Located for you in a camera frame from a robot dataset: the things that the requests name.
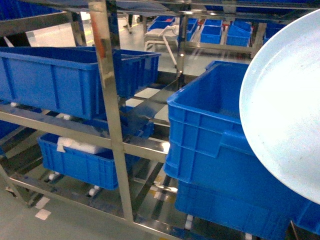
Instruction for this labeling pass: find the white rolling chair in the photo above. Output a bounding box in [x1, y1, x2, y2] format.
[144, 25, 179, 68]

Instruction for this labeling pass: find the stainless steel shelf rack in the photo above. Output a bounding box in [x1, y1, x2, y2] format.
[0, 0, 320, 240]

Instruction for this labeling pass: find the blue crate under front crate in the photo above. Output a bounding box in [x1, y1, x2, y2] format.
[175, 181, 320, 240]

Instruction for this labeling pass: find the light blue round plate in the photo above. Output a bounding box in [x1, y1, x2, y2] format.
[239, 10, 320, 203]

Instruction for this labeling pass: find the long blue bin upper shelf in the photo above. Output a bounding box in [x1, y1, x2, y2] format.
[0, 47, 105, 119]

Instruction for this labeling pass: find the blue bin with white item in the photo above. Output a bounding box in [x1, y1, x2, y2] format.
[36, 132, 141, 191]

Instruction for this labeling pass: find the white foam sheet in bin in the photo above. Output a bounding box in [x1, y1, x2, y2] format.
[56, 136, 107, 155]

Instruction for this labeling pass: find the large blue crate front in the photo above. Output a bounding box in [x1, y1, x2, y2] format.
[164, 65, 308, 205]

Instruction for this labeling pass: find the blue crate behind front crate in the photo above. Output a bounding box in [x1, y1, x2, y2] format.
[205, 60, 249, 71]

